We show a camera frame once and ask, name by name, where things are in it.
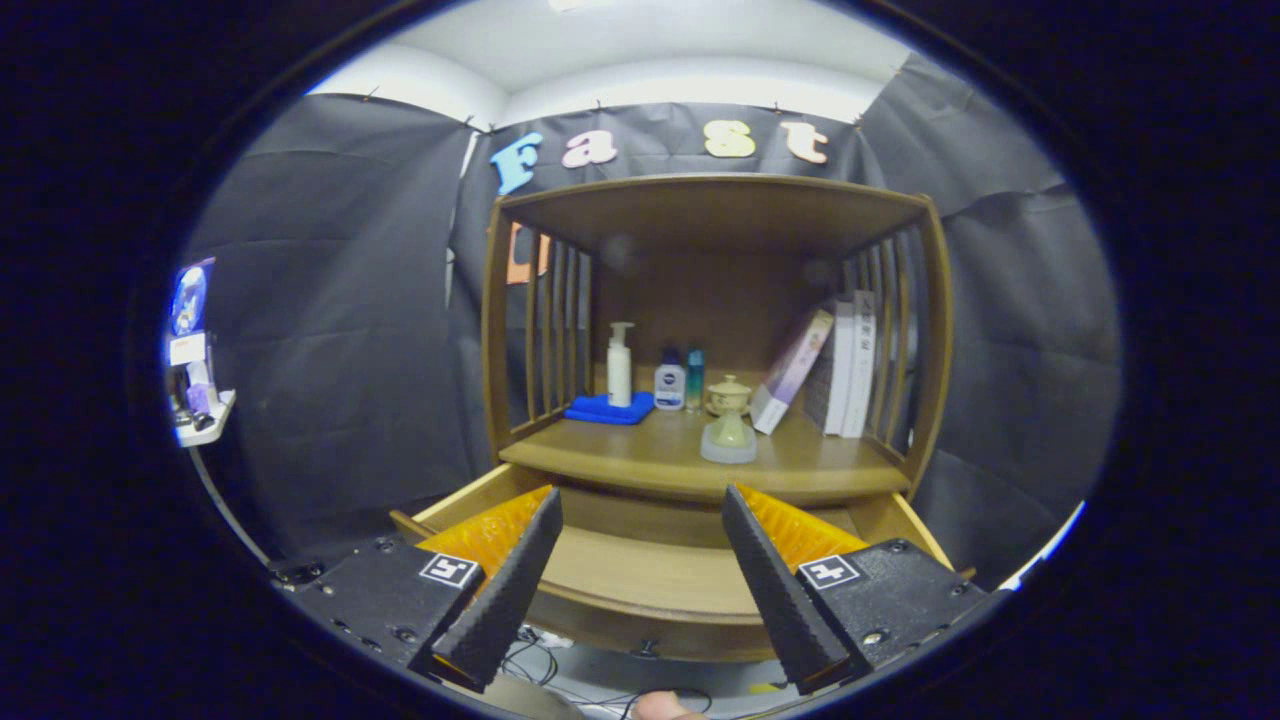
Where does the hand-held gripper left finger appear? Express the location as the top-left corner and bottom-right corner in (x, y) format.
(270, 486), (564, 693)

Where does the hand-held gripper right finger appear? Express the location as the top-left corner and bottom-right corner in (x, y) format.
(722, 484), (1001, 695)

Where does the wooden drawer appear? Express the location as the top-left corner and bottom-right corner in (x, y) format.
(390, 462), (976, 663)

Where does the wooden countertop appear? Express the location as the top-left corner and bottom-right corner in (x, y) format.
(498, 405), (913, 506)

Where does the wooden cabinet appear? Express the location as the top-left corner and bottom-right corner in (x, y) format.
(480, 173), (956, 501)

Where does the cream lidded teacup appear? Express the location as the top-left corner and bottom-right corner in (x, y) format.
(705, 375), (753, 418)

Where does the blue cloth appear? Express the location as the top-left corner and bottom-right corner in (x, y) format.
(564, 391), (656, 426)

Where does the purple and white book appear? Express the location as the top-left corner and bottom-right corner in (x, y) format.
(750, 308), (835, 435)

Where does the plain white book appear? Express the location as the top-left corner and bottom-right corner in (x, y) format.
(825, 298), (858, 437)

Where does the white bottle blue cap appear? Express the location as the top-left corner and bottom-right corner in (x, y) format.
(654, 347), (687, 412)

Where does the white book black lettering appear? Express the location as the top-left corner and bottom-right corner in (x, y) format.
(843, 290), (878, 439)

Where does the white pump bottle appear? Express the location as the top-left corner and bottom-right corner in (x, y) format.
(606, 321), (636, 408)

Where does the white panel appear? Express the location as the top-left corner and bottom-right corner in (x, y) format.
(1000, 500), (1086, 591)

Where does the cluttered white shelf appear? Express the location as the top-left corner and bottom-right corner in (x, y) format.
(165, 258), (238, 448)

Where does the black cable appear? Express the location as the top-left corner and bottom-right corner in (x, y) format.
(500, 625), (711, 719)

